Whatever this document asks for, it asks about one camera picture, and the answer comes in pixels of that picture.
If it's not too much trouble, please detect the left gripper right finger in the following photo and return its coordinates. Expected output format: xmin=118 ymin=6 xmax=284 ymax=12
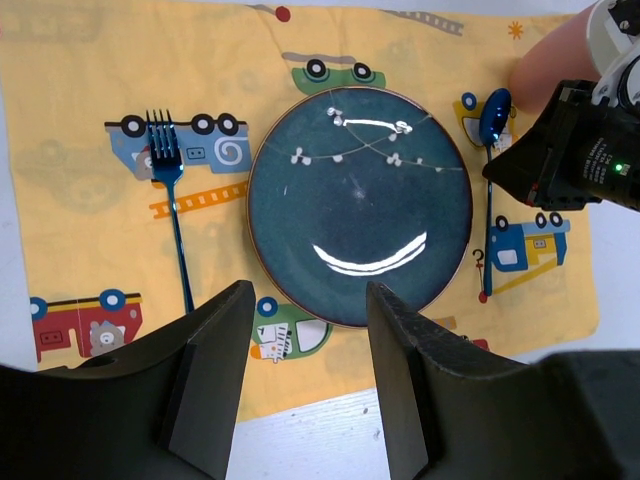
xmin=366 ymin=283 xmax=639 ymax=479

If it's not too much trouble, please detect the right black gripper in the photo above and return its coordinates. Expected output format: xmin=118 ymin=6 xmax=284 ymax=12
xmin=481 ymin=79 xmax=604 ymax=211

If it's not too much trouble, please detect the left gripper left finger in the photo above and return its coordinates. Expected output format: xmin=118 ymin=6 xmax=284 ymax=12
xmin=1 ymin=280 xmax=256 ymax=479

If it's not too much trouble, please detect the blue metal spoon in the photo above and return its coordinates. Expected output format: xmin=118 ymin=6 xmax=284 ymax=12
xmin=479 ymin=88 xmax=512 ymax=298

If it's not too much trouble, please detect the pink ceramic mug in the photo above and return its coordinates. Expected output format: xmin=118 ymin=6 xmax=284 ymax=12
xmin=508 ymin=5 xmax=601 ymax=115

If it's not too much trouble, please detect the teal ceramic plate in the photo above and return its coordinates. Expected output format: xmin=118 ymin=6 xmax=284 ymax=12
xmin=247 ymin=87 xmax=473 ymax=328

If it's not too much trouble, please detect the blue metal fork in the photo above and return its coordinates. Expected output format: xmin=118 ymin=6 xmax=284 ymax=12
xmin=146 ymin=110 xmax=194 ymax=313

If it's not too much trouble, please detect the yellow car-print cloth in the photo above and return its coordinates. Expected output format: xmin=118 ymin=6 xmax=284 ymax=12
xmin=0 ymin=0 xmax=601 ymax=424

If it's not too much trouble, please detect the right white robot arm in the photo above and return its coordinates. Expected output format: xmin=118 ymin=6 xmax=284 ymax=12
xmin=482 ymin=1 xmax=639 ymax=211

